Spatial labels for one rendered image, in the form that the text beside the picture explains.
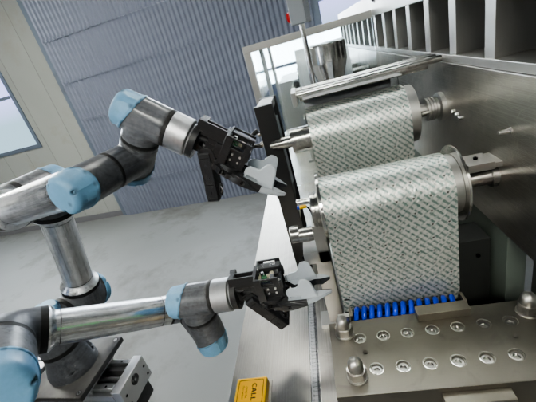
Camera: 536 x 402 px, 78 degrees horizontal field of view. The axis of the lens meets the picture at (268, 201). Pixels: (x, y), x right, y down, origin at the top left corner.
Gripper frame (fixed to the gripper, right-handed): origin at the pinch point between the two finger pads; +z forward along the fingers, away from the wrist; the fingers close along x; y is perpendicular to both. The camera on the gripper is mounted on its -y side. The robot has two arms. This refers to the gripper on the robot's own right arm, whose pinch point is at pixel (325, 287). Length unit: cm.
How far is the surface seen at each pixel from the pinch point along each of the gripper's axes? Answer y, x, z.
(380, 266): 3.9, -0.6, 11.7
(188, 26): 88, 321, -102
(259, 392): -16.6, -10.6, -18.1
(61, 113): 41, 344, -300
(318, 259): 2.5, 6.7, -0.6
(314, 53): 42, 72, 9
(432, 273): 0.1, -0.6, 21.6
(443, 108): 25, 27, 35
